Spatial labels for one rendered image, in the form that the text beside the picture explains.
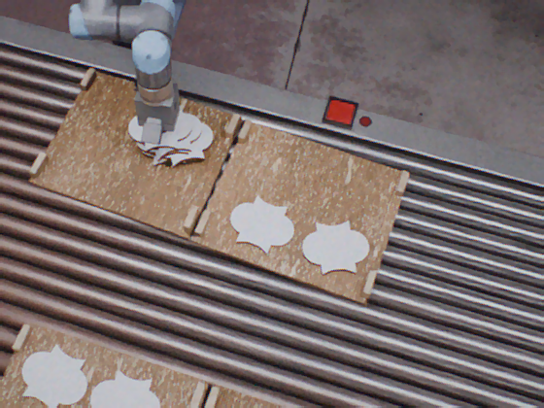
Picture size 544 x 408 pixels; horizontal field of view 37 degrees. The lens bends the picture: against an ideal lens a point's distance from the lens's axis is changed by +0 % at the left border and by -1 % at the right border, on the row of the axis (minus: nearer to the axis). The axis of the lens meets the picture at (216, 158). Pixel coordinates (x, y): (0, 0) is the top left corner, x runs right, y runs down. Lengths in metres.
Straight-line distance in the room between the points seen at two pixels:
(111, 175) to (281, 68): 1.47
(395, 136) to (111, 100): 0.71
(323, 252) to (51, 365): 0.63
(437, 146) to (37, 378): 1.07
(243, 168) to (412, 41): 1.65
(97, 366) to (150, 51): 0.66
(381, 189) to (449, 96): 1.41
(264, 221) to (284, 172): 0.15
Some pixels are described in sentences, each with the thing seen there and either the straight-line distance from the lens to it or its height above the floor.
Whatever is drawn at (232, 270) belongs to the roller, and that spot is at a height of 0.92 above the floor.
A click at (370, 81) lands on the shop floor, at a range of 3.26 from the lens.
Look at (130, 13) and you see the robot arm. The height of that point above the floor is 1.30.
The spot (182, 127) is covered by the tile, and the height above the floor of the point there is 1.02.
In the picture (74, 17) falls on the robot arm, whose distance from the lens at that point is 1.74.
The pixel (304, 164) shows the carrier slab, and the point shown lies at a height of 0.94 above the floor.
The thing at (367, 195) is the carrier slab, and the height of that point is 0.94.
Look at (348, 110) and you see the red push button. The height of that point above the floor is 0.93.
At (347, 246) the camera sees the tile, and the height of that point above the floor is 0.95.
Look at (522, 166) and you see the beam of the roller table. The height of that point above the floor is 0.92.
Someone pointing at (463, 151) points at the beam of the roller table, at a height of 0.92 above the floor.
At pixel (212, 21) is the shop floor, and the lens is 3.40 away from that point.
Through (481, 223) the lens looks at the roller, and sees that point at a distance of 1.96.
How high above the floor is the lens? 2.59
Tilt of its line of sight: 59 degrees down
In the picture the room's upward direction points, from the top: 1 degrees counter-clockwise
